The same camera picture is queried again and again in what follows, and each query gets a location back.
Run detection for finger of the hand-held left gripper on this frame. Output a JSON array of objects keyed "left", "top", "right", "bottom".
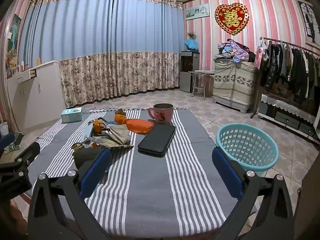
[
  {"left": 0, "top": 133, "right": 16, "bottom": 155},
  {"left": 0, "top": 142, "right": 41, "bottom": 198}
]

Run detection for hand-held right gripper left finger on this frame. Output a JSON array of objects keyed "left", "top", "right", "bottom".
[{"left": 27, "top": 148, "right": 112, "bottom": 240}]

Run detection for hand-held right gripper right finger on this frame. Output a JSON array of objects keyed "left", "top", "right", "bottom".
[{"left": 212, "top": 146, "right": 294, "bottom": 240}]

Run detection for teal plastic basket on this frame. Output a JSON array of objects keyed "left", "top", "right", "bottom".
[{"left": 216, "top": 123, "right": 279, "bottom": 177}]

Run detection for white carton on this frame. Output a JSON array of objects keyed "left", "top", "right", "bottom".
[{"left": 83, "top": 125, "right": 95, "bottom": 140}]

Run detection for beige bag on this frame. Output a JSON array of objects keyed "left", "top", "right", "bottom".
[{"left": 101, "top": 124, "right": 132, "bottom": 147}]

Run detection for orange plastic bag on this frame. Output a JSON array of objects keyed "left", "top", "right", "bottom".
[{"left": 125, "top": 118, "right": 154, "bottom": 133}]

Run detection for dark grey crumpled bag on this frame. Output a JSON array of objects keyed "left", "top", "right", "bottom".
[{"left": 72, "top": 144, "right": 110, "bottom": 171}]

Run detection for grey white striped cloth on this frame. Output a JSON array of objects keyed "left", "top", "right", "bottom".
[{"left": 31, "top": 107, "right": 253, "bottom": 238}]

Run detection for teal tissue box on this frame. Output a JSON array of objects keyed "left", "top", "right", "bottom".
[{"left": 61, "top": 107, "right": 83, "bottom": 123}]

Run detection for white low cabinet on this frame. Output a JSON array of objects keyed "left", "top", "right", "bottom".
[{"left": 6, "top": 60, "right": 68, "bottom": 133}]

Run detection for black zip case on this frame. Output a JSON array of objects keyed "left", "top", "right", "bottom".
[{"left": 137, "top": 124, "right": 176, "bottom": 157}]

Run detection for pink mug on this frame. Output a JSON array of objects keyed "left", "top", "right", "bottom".
[{"left": 147, "top": 103, "right": 174, "bottom": 125}]

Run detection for low shelf with lace cover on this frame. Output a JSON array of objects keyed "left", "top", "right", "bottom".
[{"left": 257, "top": 92, "right": 320, "bottom": 142}]

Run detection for cabinet under patterned cloth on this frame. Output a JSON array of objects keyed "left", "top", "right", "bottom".
[{"left": 212, "top": 59, "right": 258, "bottom": 113}]

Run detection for small metal side table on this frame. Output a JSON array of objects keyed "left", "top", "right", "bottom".
[{"left": 188, "top": 70, "right": 215, "bottom": 98}]

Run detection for silver water dispenser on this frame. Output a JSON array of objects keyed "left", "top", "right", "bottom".
[{"left": 179, "top": 51, "right": 200, "bottom": 93}]

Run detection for pink hanging bag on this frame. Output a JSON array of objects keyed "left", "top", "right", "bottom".
[{"left": 253, "top": 42, "right": 267, "bottom": 69}]

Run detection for pile of clothes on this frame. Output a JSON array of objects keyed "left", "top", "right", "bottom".
[{"left": 214, "top": 39, "right": 257, "bottom": 63}]

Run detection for row of hanging clothes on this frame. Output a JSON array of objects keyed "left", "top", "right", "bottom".
[{"left": 260, "top": 41, "right": 320, "bottom": 105}]

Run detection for blue floral curtain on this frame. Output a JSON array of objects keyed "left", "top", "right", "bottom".
[{"left": 21, "top": 0, "right": 186, "bottom": 108}]

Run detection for metal clothes rack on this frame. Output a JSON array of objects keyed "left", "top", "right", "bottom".
[{"left": 251, "top": 37, "right": 320, "bottom": 143}]

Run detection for red gold heart decoration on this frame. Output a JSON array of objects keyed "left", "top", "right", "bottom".
[{"left": 215, "top": 3, "right": 250, "bottom": 35}]

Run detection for green wall poster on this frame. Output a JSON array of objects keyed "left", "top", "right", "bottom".
[{"left": 7, "top": 14, "right": 22, "bottom": 55}]

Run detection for wall picture with clock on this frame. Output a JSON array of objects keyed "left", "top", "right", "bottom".
[{"left": 185, "top": 4, "right": 210, "bottom": 20}]

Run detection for black white wall poster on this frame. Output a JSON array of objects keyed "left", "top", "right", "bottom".
[{"left": 297, "top": 0, "right": 320, "bottom": 47}]

